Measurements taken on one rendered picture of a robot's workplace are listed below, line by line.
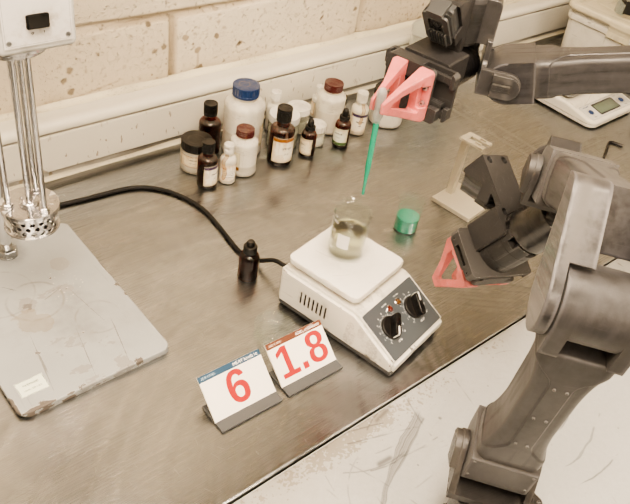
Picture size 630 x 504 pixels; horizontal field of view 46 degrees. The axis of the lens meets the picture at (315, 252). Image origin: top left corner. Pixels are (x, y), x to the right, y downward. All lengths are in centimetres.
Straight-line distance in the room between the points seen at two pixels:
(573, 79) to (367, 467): 55
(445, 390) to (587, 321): 46
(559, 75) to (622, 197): 43
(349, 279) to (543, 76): 36
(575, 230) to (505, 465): 29
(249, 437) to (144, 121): 62
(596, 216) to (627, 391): 58
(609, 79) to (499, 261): 29
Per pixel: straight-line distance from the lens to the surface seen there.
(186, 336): 100
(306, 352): 97
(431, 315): 105
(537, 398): 66
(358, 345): 99
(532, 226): 85
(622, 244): 62
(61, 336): 100
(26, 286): 107
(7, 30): 74
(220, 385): 91
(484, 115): 165
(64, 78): 125
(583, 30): 199
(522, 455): 75
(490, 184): 90
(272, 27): 144
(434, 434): 96
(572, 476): 99
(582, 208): 58
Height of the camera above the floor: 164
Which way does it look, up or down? 40 degrees down
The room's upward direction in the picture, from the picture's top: 11 degrees clockwise
